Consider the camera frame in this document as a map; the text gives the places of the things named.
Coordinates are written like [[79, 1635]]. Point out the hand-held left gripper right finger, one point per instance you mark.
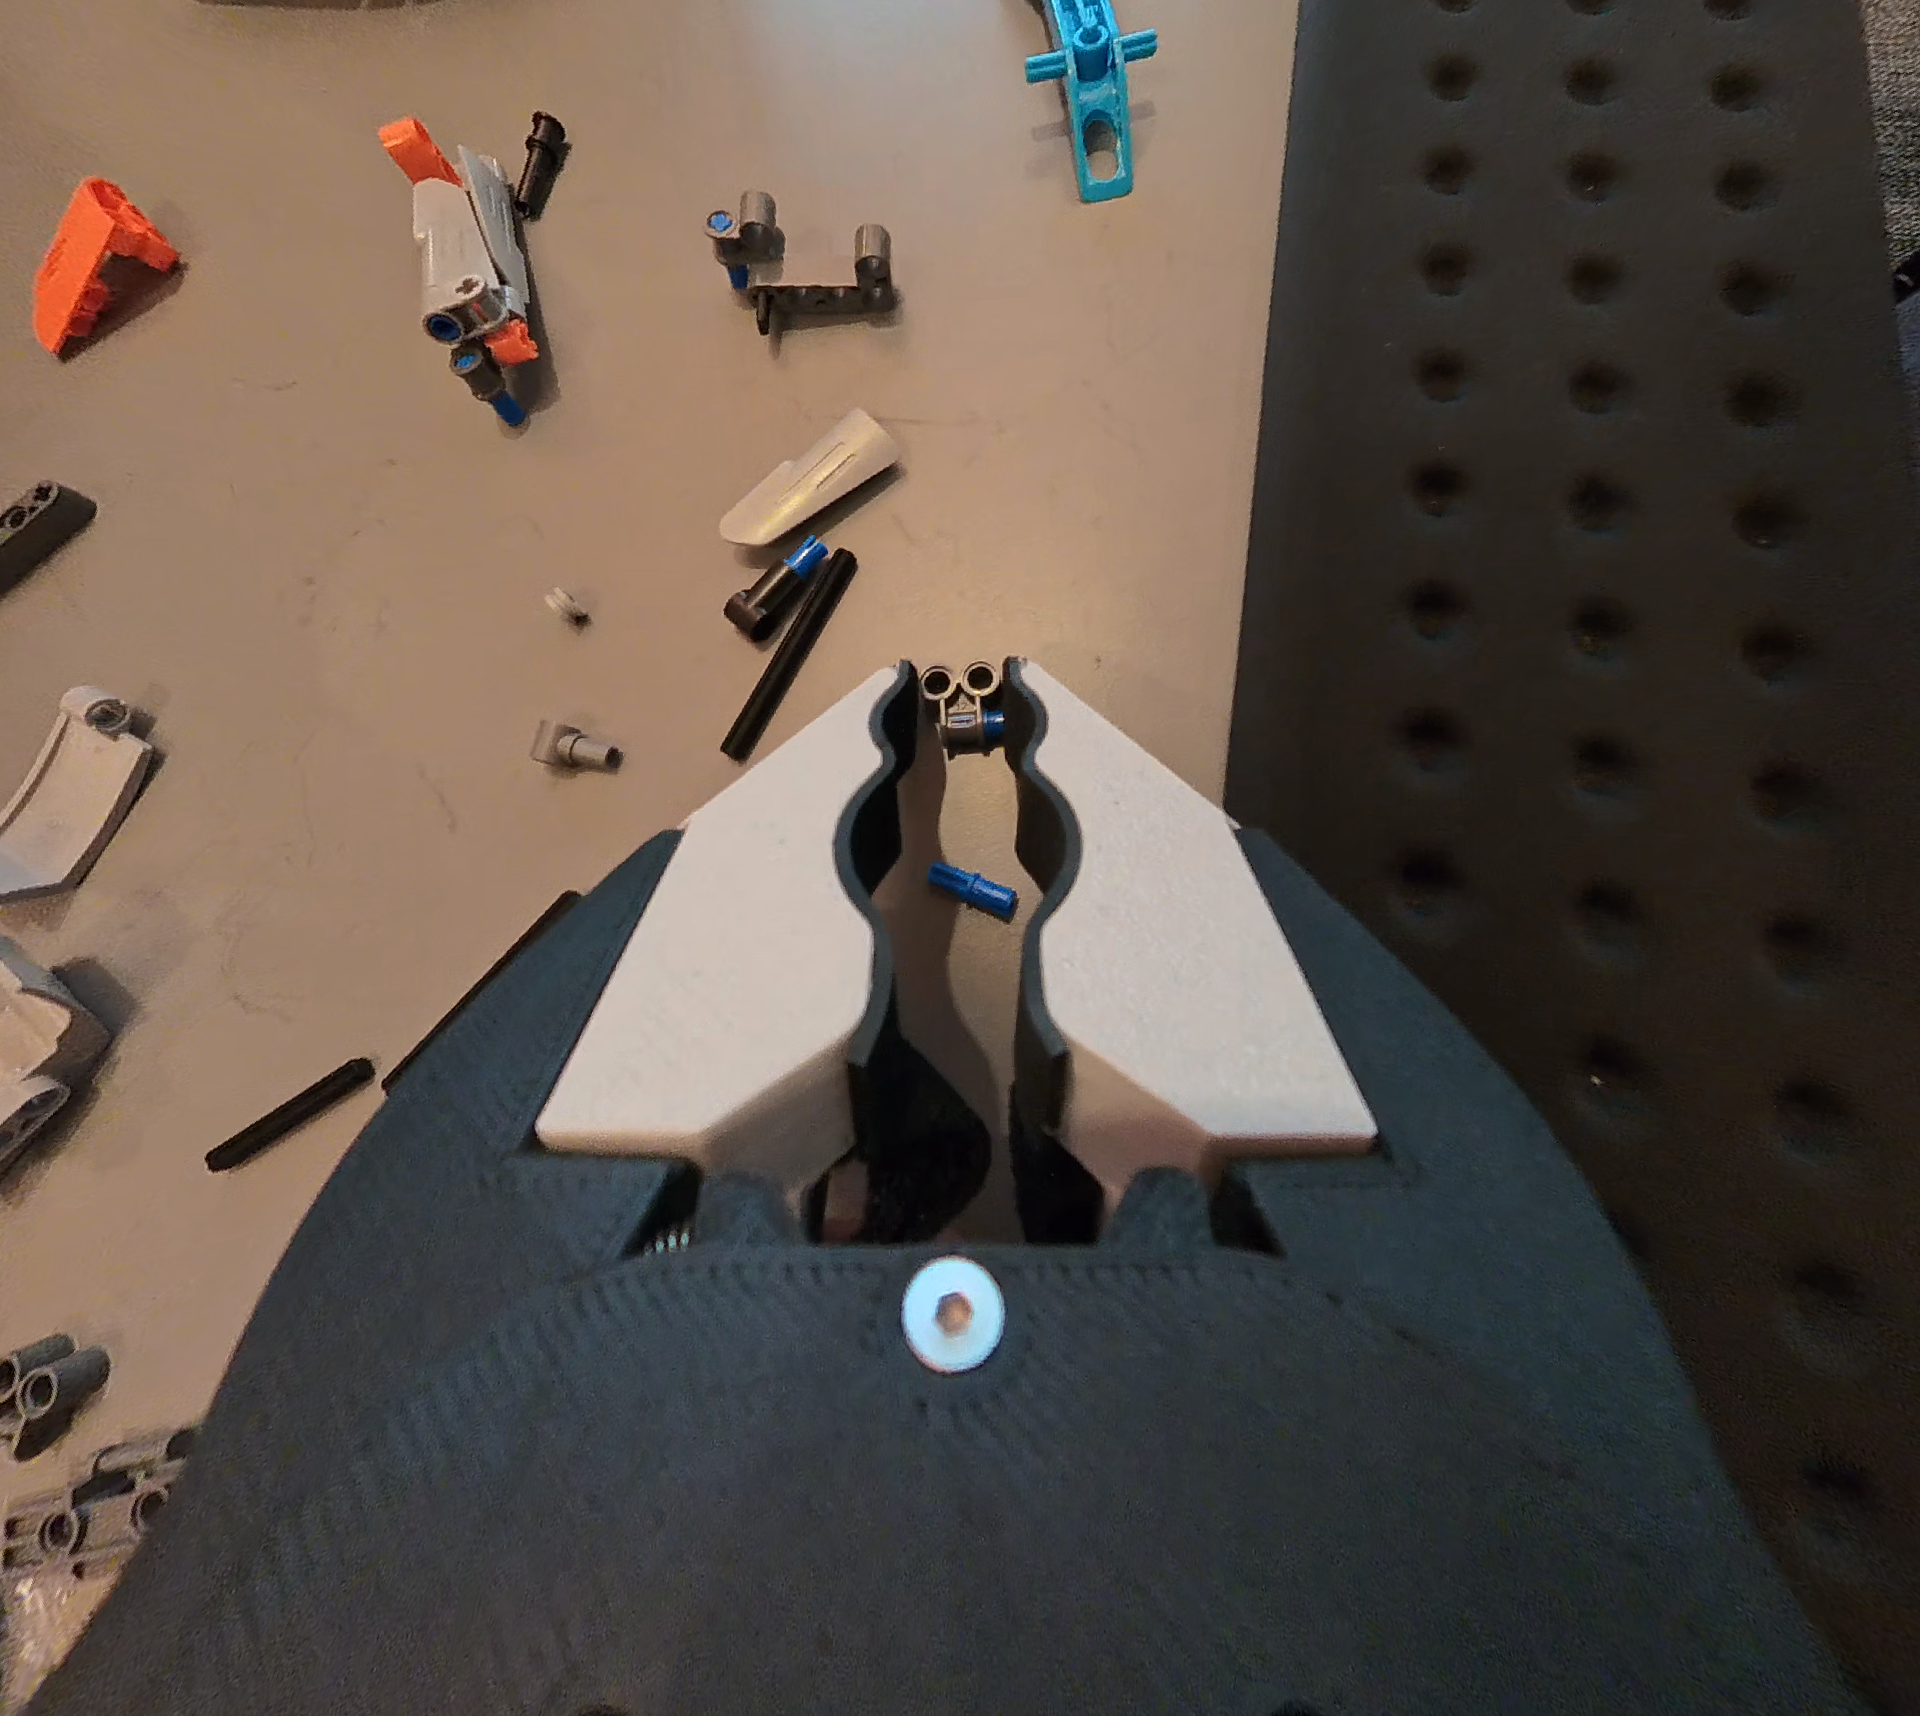
[[1200, 980]]

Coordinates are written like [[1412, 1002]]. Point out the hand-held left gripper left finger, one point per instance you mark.
[[704, 980]]

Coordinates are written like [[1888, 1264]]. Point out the dark grey double-hole connector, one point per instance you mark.
[[961, 685]]

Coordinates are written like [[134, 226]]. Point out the dark grey beam assembly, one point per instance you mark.
[[825, 298]]

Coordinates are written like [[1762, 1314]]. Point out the medium black axle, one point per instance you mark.
[[481, 992]]

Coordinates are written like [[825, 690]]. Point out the grey pin connector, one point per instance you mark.
[[566, 744]]

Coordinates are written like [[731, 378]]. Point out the long black axle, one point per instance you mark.
[[789, 659]]

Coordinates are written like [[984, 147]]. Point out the black connector with blue pin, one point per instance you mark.
[[765, 607]]

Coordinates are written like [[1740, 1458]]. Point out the short black axle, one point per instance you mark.
[[290, 1113]]

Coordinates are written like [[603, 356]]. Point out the silver wedge piece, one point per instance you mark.
[[810, 479]]

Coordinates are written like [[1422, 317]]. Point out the grey curved panel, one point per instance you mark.
[[74, 801]]

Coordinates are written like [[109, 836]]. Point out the grey angular panel piece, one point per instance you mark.
[[44, 1040]]

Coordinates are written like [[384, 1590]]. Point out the dark grey tube connectors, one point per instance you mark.
[[52, 1394]]

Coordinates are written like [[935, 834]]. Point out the grey white orange assembly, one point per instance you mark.
[[459, 247]]

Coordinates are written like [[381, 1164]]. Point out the dark grey three-hole beam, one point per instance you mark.
[[39, 531]]

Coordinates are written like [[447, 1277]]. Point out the short black pin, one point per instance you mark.
[[541, 164]]

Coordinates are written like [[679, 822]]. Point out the light blue plastic tool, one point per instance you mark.
[[1082, 37]]

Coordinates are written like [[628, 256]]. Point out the orange wedge panel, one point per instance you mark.
[[90, 247]]

